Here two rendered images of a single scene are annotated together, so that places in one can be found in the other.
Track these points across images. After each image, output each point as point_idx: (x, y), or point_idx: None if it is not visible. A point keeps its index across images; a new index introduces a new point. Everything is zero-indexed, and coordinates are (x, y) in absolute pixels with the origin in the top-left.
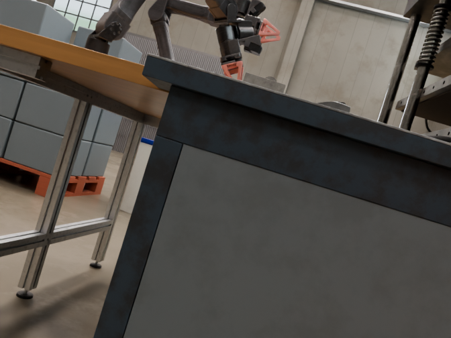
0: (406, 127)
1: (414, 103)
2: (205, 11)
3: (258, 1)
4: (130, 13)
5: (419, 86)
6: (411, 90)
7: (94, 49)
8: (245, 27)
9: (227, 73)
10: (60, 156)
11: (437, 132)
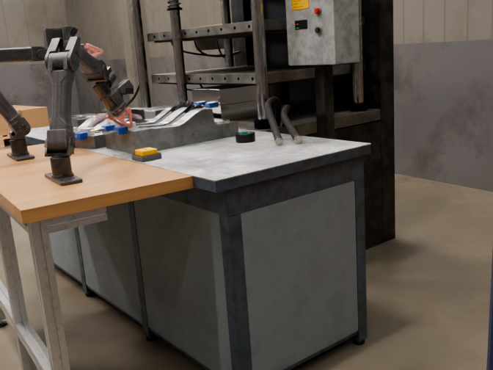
0: (182, 67)
1: (180, 45)
2: (26, 53)
3: (70, 27)
4: (70, 122)
5: (178, 28)
6: (173, 34)
7: (67, 165)
8: (110, 75)
9: (122, 121)
10: (6, 254)
11: (224, 75)
